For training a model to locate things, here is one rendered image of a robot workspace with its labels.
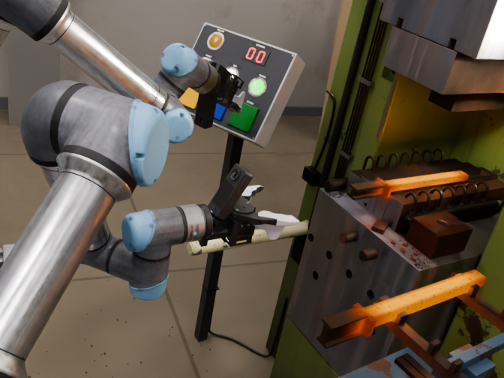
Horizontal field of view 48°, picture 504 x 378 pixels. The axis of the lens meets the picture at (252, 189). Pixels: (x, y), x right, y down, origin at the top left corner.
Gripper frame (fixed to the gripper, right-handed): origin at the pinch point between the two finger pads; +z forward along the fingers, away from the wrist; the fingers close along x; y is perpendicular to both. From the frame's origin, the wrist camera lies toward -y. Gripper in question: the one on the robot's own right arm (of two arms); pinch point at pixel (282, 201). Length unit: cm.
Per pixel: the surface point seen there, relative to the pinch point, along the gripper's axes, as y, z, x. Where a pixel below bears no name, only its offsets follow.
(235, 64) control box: -12, 17, -56
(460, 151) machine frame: 2, 79, -15
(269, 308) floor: 100, 59, -63
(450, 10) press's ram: -44, 31, 2
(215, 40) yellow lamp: -17, 15, -66
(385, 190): -0.2, 29.4, 2.2
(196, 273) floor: 100, 39, -96
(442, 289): 0.7, 13.7, 35.4
